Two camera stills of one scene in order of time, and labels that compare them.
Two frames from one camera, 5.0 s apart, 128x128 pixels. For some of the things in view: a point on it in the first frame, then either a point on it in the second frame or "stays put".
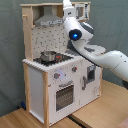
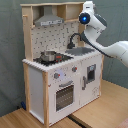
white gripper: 69,10 -> 88,7
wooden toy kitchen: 57,81 stays put
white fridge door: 89,82 stays put
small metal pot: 48,56 stays put
